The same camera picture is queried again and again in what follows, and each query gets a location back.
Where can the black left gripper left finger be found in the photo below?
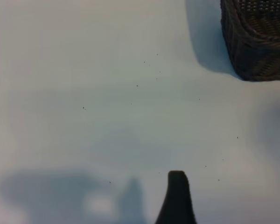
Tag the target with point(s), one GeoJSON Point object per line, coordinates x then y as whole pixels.
{"type": "Point", "coordinates": [170, 200]}

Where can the dark brown wicker basket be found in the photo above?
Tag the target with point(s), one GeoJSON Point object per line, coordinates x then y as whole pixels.
{"type": "Point", "coordinates": [259, 42]}

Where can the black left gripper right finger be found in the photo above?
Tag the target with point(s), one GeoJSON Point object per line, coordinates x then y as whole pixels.
{"type": "Point", "coordinates": [183, 200]}

